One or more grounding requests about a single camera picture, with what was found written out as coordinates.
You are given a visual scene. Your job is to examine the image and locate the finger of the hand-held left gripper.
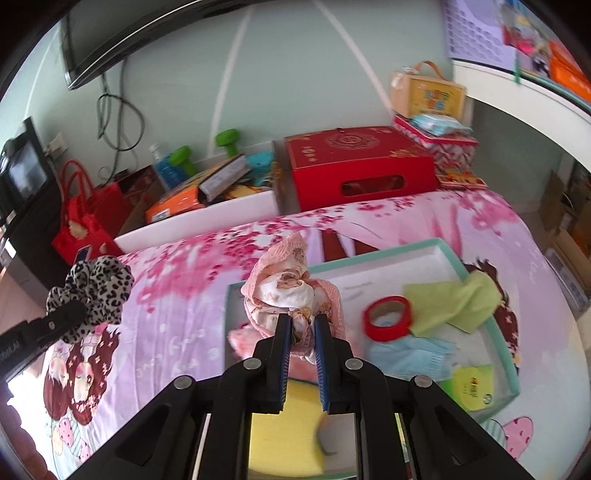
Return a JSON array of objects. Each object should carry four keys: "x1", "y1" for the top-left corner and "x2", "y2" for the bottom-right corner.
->
[{"x1": 23, "y1": 302, "x2": 89, "y2": 352}]

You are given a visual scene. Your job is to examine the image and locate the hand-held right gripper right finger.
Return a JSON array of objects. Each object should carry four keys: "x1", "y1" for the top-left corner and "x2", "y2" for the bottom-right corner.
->
[{"x1": 314, "y1": 314, "x2": 532, "y2": 480}]

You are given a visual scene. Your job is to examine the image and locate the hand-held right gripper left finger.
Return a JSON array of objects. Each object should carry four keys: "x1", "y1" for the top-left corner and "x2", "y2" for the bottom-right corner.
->
[{"x1": 69, "y1": 314, "x2": 293, "y2": 480}]

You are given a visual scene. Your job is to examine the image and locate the yellow sponge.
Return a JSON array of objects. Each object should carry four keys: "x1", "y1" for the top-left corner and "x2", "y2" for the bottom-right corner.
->
[{"x1": 249, "y1": 378, "x2": 326, "y2": 476}]

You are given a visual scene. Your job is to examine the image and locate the pink white fuzzy sock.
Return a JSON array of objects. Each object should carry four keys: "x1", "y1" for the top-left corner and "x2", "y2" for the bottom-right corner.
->
[{"x1": 228, "y1": 323, "x2": 319, "y2": 384}]

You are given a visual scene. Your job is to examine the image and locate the red tape roll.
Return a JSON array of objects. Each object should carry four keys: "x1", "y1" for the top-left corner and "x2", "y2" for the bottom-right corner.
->
[{"x1": 363, "y1": 295, "x2": 413, "y2": 342}]

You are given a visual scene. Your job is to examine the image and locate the leopard print scrunchie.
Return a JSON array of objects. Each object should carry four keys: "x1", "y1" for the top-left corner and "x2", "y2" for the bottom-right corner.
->
[{"x1": 46, "y1": 255, "x2": 136, "y2": 344}]

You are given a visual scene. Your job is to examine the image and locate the pink floral cloth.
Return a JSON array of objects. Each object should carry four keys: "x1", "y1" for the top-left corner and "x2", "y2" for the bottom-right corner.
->
[{"x1": 240, "y1": 232, "x2": 346, "y2": 363}]

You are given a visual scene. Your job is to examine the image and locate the blue face mask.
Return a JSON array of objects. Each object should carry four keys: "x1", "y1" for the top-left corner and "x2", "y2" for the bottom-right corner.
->
[{"x1": 367, "y1": 337, "x2": 458, "y2": 384}]

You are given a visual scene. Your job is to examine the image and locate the teal white box tray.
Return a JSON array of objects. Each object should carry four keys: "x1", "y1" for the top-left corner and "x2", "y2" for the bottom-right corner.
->
[{"x1": 225, "y1": 237, "x2": 522, "y2": 423}]

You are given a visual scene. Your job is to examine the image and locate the light green cloth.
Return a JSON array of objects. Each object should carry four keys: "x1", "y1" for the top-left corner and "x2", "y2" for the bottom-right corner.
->
[{"x1": 404, "y1": 270, "x2": 502, "y2": 334}]

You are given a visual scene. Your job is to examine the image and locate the green tissue pack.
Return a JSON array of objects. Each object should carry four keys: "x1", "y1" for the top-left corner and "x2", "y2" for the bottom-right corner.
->
[{"x1": 438, "y1": 364, "x2": 497, "y2": 412}]

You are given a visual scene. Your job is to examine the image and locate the black cabinet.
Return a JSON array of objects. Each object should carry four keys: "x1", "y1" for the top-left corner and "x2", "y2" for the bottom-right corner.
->
[{"x1": 0, "y1": 203, "x2": 70, "y2": 287}]

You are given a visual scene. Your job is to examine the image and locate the red felt tote bag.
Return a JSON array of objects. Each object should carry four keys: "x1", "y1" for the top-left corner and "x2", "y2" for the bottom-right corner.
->
[{"x1": 51, "y1": 159, "x2": 125, "y2": 264}]

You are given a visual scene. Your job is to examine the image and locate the cartoon printed bed sheet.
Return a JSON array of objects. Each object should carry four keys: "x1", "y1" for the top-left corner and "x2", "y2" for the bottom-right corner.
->
[{"x1": 7, "y1": 187, "x2": 578, "y2": 480}]

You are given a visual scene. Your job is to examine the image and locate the dark red paper bag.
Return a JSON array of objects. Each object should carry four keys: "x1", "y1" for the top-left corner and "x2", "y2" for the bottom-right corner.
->
[{"x1": 99, "y1": 165, "x2": 162, "y2": 236}]

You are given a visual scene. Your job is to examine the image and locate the black monitor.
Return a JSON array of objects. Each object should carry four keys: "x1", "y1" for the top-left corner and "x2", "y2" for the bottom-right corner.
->
[{"x1": 0, "y1": 117, "x2": 54, "y2": 222}]

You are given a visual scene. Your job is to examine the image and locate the white storage box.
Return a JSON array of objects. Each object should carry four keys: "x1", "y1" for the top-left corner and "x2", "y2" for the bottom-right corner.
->
[{"x1": 113, "y1": 141, "x2": 282, "y2": 254}]

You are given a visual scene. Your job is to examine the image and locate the orange cardboard box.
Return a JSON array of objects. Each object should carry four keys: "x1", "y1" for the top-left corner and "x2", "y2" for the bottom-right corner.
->
[{"x1": 144, "y1": 154, "x2": 252, "y2": 224}]

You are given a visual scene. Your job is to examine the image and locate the red gift box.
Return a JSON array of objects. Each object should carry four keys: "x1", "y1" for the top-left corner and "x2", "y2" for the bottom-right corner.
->
[{"x1": 284, "y1": 126, "x2": 438, "y2": 212}]

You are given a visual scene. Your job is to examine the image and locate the blue liquid plastic bottle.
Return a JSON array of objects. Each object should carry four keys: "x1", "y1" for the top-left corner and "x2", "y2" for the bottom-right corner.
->
[{"x1": 148, "y1": 144, "x2": 178, "y2": 191}]

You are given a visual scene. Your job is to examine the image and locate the teal plastic toy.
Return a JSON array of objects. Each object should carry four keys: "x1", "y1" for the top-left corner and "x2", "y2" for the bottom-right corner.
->
[{"x1": 247, "y1": 152, "x2": 275, "y2": 188}]

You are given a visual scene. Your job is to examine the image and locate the green dumbbell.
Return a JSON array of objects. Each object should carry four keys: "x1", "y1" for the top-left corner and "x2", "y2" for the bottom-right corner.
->
[
  {"x1": 168, "y1": 145, "x2": 195, "y2": 178},
  {"x1": 216, "y1": 129, "x2": 243, "y2": 158}
]

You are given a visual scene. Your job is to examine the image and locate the red gold packet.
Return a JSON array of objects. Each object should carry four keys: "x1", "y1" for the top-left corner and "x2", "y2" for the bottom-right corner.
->
[{"x1": 436, "y1": 171, "x2": 489, "y2": 190}]

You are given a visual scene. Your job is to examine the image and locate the red patterned tin box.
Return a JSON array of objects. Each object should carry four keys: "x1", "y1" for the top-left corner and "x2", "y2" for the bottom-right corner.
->
[{"x1": 393, "y1": 114, "x2": 478, "y2": 167}]

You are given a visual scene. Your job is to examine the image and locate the light blue wipes pack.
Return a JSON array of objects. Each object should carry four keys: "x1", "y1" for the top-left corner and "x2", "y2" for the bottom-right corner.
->
[{"x1": 410, "y1": 113, "x2": 475, "y2": 137}]

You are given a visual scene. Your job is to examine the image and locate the white shelf board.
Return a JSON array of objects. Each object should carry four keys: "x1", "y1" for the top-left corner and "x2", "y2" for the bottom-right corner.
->
[{"x1": 451, "y1": 58, "x2": 591, "y2": 139}]

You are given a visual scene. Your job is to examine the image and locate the purple plastic basket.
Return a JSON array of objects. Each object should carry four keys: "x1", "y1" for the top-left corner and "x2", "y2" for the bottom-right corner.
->
[{"x1": 442, "y1": 0, "x2": 518, "y2": 75}]

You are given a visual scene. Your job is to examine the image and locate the orange toy package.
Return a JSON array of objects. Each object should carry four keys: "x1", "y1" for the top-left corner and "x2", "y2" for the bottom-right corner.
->
[{"x1": 549, "y1": 41, "x2": 591, "y2": 100}]

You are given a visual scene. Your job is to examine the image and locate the black wall cables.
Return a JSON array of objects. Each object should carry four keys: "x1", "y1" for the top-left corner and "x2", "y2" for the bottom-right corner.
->
[{"x1": 96, "y1": 58, "x2": 145, "y2": 153}]

